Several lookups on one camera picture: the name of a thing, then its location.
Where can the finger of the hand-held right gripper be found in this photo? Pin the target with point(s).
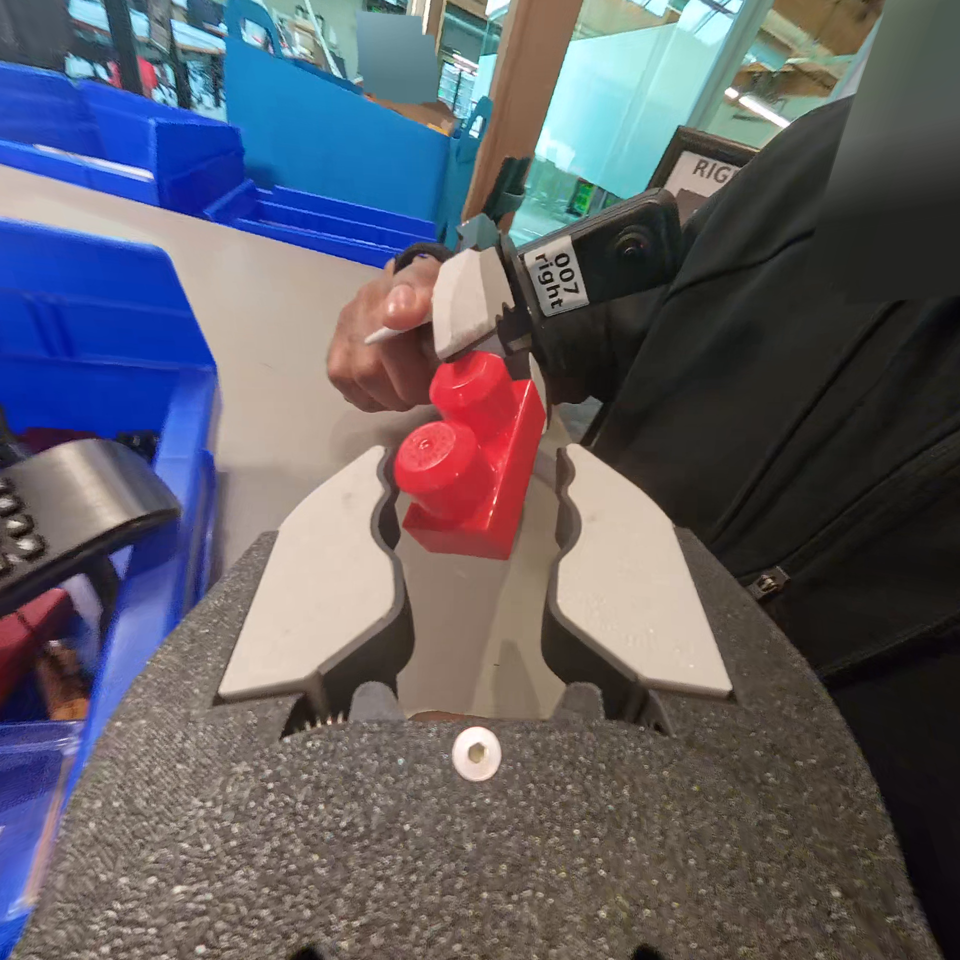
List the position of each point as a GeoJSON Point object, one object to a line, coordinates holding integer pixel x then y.
{"type": "Point", "coordinates": [469, 300]}
{"type": "Point", "coordinates": [538, 371]}

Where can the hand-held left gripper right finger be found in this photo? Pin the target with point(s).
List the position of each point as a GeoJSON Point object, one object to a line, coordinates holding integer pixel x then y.
{"type": "Point", "coordinates": [637, 592]}

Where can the blue corrugated plastic tote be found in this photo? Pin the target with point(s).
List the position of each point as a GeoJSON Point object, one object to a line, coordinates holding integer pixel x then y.
{"type": "Point", "coordinates": [337, 127]}

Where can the wooden post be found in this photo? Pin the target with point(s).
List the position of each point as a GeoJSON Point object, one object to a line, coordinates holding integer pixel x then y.
{"type": "Point", "coordinates": [517, 112]}

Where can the black remote control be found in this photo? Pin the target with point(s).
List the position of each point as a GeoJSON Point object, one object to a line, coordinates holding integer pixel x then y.
{"type": "Point", "coordinates": [97, 495]}

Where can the red plastic piece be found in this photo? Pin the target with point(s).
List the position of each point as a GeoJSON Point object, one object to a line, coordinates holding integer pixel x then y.
{"type": "Point", "coordinates": [34, 630]}

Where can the red toy building block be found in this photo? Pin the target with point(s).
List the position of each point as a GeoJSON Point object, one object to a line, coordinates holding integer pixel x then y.
{"type": "Point", "coordinates": [465, 480]}

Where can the person's black jacket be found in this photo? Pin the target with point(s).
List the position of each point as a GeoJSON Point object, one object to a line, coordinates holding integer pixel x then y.
{"type": "Point", "coordinates": [787, 450]}

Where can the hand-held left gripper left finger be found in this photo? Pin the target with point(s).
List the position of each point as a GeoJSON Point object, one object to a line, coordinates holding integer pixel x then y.
{"type": "Point", "coordinates": [322, 592]}

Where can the person's right hand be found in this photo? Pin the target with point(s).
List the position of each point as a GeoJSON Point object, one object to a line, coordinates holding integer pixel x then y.
{"type": "Point", "coordinates": [375, 352]}

